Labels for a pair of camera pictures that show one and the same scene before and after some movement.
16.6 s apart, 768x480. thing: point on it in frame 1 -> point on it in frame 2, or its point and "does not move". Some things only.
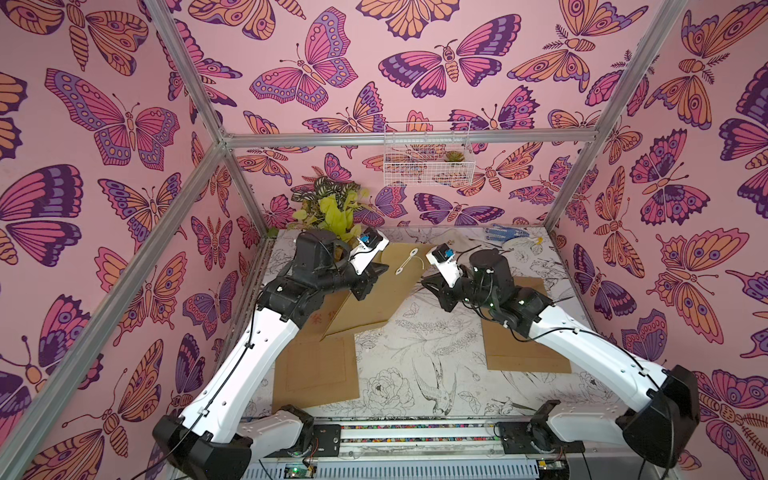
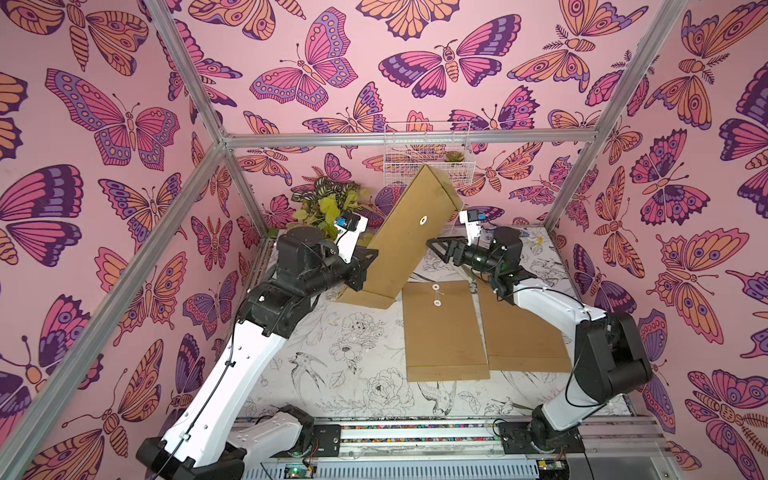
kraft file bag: (510, 350) does not move
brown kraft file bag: (404, 262) -> (444, 340)
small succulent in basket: (454, 156) does not move
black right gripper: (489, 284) -> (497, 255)
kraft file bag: (312, 371) -> (407, 237)
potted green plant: (329, 206) does not move
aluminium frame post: (669, 16) does not move
